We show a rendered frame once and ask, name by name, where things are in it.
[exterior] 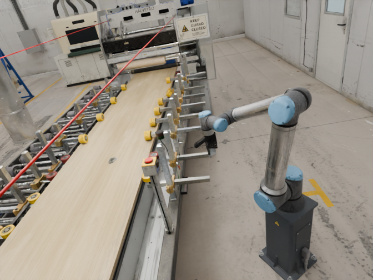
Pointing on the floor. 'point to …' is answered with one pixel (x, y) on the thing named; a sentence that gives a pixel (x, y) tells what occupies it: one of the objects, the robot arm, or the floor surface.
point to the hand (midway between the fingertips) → (209, 156)
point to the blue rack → (15, 75)
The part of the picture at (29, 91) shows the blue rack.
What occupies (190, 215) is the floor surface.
